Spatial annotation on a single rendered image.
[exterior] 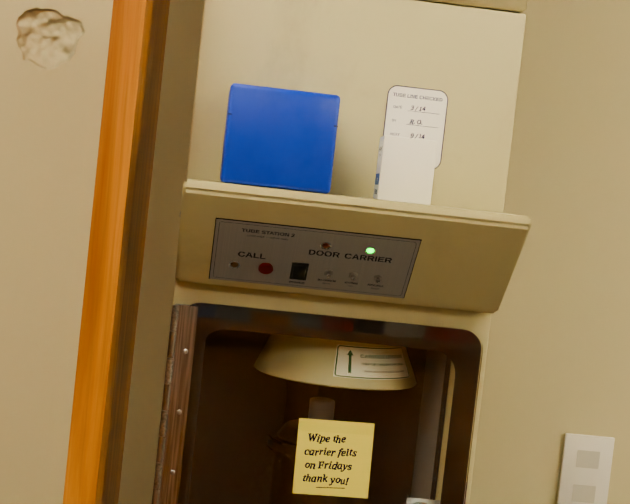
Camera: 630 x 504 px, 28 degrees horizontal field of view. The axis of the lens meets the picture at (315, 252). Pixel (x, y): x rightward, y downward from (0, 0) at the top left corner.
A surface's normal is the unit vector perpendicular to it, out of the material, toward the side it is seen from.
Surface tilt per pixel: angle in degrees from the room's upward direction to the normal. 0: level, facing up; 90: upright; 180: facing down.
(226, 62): 90
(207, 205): 135
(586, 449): 90
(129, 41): 90
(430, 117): 90
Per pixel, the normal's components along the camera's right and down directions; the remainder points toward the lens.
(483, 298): -0.02, 0.75
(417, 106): 0.08, 0.06
